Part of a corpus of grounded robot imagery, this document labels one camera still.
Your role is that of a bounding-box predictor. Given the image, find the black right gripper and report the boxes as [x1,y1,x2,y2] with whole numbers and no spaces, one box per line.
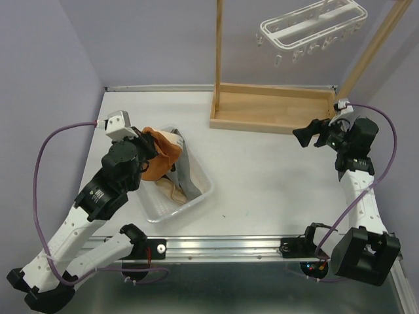
[292,114,351,153]

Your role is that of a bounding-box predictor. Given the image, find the orange underwear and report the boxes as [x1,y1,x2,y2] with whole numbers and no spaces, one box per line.
[142,127,184,181]

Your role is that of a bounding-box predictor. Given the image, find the beige striped underwear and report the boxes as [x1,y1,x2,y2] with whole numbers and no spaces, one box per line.
[155,178,187,205]

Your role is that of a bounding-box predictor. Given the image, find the grey underwear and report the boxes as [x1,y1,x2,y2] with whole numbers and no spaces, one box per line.
[165,128,202,201]

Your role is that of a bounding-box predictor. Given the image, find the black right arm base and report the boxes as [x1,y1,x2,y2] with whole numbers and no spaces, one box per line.
[279,235,329,258]

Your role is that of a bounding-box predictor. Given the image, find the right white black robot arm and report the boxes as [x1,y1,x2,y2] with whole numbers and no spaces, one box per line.
[292,118,401,287]

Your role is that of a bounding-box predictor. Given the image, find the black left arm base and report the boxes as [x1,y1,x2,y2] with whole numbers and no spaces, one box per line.
[122,238,167,260]

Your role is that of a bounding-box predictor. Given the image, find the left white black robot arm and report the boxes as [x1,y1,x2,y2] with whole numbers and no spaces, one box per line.
[7,130,157,313]

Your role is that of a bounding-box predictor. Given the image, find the white plastic clip hanger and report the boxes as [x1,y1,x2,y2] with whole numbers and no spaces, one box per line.
[256,0,369,67]

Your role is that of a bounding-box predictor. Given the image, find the clear plastic basket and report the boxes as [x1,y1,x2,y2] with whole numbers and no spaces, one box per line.
[136,124,214,223]

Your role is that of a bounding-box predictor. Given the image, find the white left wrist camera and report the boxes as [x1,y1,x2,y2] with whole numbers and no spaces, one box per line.
[96,110,138,141]

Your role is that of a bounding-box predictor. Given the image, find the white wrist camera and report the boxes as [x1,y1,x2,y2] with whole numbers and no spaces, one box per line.
[96,110,138,141]
[329,98,354,126]

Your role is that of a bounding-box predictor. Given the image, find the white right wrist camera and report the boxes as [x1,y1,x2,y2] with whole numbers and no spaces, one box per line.
[329,98,354,126]

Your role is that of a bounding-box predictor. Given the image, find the wooden hanger stand frame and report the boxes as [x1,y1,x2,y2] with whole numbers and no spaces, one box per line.
[209,1,412,134]

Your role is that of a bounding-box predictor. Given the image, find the aluminium mounting rail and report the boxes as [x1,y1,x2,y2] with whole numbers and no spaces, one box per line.
[128,235,318,264]

